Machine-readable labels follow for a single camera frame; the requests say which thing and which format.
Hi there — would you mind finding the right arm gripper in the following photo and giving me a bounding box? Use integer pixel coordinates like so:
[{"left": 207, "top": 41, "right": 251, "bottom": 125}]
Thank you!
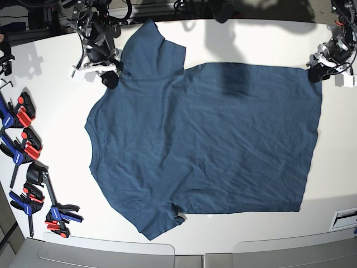
[{"left": 82, "top": 39, "right": 123, "bottom": 89}]

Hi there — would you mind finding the blue red bar clamp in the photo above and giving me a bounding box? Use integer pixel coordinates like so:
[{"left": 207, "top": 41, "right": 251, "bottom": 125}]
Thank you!
[
  {"left": 1, "top": 92, "right": 36, "bottom": 135},
  {"left": 1, "top": 127, "right": 42, "bottom": 189},
  {"left": 43, "top": 171, "right": 83, "bottom": 238},
  {"left": 9, "top": 182, "right": 45, "bottom": 237}
]

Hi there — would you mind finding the silver hex key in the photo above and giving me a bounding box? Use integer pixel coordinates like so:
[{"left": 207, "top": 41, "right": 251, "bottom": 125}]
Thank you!
[{"left": 0, "top": 78, "right": 13, "bottom": 89}]

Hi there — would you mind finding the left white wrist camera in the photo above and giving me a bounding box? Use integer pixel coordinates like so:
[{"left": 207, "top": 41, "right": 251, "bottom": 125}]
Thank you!
[{"left": 335, "top": 73, "right": 356, "bottom": 88}]

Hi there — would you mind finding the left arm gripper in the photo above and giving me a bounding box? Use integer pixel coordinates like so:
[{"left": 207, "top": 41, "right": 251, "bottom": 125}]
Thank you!
[{"left": 308, "top": 39, "right": 356, "bottom": 83}]

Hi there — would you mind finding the right grey tray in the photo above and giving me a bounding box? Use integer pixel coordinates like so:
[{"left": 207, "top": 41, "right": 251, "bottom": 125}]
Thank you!
[{"left": 233, "top": 229, "right": 356, "bottom": 267}]

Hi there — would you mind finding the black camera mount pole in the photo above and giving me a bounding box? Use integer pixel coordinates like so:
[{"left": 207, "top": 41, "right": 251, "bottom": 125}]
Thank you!
[{"left": 210, "top": 0, "right": 237, "bottom": 23}]

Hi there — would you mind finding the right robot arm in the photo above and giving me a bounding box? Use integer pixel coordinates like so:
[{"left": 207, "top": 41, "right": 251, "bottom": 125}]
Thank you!
[{"left": 69, "top": 1, "right": 132, "bottom": 89}]

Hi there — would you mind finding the top blue red bar clamp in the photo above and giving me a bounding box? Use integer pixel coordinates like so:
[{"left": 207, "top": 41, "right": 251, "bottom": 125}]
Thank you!
[{"left": 1, "top": 92, "right": 36, "bottom": 135}]

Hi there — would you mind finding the dark blue T-shirt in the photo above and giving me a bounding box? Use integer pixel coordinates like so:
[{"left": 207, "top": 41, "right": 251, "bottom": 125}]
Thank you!
[{"left": 85, "top": 20, "right": 322, "bottom": 240}]

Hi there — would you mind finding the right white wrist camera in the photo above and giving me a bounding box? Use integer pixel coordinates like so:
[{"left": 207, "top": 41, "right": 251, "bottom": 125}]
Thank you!
[{"left": 70, "top": 64, "right": 116, "bottom": 82}]

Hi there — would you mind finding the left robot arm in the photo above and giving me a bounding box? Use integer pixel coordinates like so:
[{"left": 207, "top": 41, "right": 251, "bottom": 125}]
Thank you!
[{"left": 307, "top": 1, "right": 356, "bottom": 87}]

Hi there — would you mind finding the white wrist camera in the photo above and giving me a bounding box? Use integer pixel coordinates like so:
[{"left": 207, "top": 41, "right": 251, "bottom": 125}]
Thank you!
[
  {"left": 70, "top": 64, "right": 116, "bottom": 82},
  {"left": 335, "top": 73, "right": 356, "bottom": 88}
]

